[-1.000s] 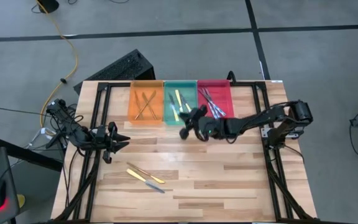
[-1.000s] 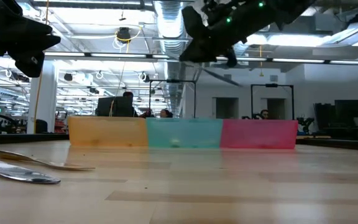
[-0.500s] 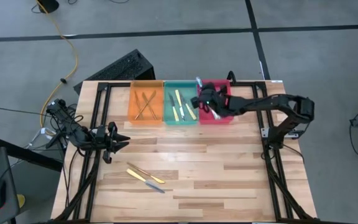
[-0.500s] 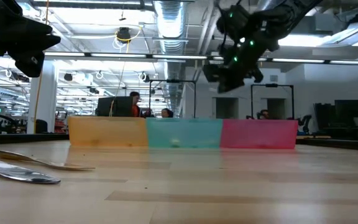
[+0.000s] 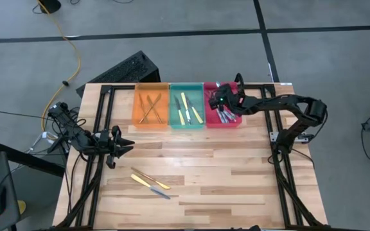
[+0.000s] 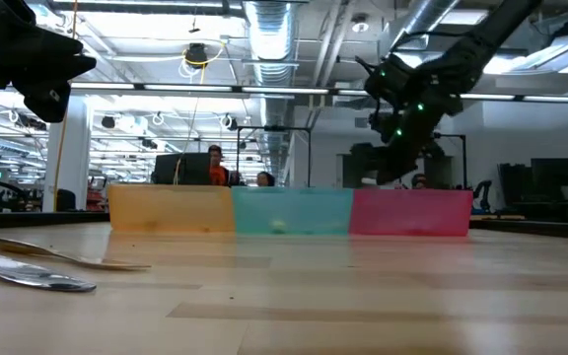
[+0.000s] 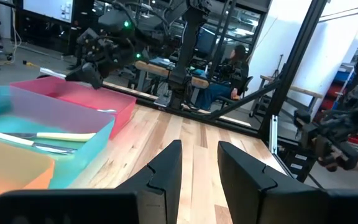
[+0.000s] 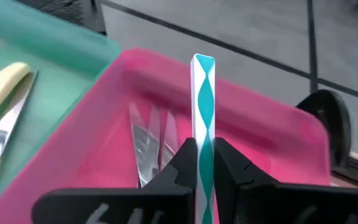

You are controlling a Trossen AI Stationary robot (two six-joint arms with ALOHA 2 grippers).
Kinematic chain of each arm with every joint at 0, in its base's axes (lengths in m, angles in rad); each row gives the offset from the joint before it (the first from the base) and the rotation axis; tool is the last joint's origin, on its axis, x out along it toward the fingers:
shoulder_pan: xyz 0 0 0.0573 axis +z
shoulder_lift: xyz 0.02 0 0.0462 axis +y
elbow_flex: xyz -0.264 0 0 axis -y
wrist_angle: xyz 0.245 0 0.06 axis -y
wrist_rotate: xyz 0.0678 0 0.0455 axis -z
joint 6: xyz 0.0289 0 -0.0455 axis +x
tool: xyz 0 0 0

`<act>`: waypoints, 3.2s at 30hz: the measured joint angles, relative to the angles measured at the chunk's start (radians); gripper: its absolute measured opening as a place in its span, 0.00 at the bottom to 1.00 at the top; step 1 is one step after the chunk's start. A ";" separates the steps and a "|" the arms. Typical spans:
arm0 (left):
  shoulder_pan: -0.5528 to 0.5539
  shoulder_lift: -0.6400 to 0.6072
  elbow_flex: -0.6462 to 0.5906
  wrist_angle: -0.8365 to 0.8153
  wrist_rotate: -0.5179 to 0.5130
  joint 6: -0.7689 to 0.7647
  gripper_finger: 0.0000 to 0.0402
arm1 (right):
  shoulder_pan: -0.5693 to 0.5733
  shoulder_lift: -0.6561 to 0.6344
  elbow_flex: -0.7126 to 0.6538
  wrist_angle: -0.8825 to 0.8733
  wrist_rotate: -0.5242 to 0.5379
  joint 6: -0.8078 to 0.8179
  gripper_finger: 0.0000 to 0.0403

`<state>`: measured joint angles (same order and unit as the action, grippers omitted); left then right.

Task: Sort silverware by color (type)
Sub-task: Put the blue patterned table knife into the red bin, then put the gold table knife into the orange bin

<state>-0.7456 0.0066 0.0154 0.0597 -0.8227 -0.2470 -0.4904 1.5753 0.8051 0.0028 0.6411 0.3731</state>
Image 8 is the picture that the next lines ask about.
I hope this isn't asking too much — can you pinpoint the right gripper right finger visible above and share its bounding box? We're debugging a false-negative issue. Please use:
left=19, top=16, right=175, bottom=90
left=213, top=137, right=358, bottom=224

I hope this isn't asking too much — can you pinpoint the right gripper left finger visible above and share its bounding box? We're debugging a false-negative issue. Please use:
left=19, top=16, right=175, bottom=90
left=31, top=138, right=198, bottom=224

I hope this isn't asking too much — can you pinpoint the cream handled knife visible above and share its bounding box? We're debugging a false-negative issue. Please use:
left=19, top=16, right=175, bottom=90
left=0, top=61, right=32, bottom=131
left=0, top=70, right=39, bottom=208

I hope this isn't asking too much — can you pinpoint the pink plastic bin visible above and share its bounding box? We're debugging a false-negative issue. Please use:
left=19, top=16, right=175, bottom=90
left=0, top=47, right=332, bottom=224

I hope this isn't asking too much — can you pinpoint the teal plastic bin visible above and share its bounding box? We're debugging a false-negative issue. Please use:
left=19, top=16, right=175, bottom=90
left=0, top=0, right=122, bottom=215

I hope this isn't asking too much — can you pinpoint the black perforated case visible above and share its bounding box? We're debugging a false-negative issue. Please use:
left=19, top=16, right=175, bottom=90
left=17, top=0, right=107, bottom=35

